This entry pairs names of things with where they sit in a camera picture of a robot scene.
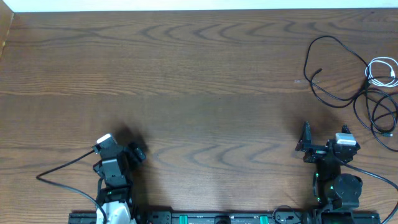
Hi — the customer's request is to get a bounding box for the white usb cable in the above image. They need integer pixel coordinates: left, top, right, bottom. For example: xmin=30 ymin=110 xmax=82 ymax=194
xmin=364 ymin=56 xmax=398 ymax=88

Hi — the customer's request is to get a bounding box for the black usb cable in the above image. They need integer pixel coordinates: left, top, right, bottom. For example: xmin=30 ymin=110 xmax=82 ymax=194
xmin=303 ymin=35 xmax=374 ymax=110
xmin=353 ymin=75 xmax=398 ymax=153

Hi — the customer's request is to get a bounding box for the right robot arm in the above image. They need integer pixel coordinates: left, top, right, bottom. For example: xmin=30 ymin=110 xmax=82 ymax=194
xmin=295 ymin=122 xmax=363 ymax=223

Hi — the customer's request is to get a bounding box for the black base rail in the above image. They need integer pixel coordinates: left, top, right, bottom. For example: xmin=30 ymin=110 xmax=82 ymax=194
xmin=67 ymin=210 xmax=382 ymax=224

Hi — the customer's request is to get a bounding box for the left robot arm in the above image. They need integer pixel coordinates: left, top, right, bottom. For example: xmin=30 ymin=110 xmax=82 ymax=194
xmin=93 ymin=142 xmax=146 ymax=223

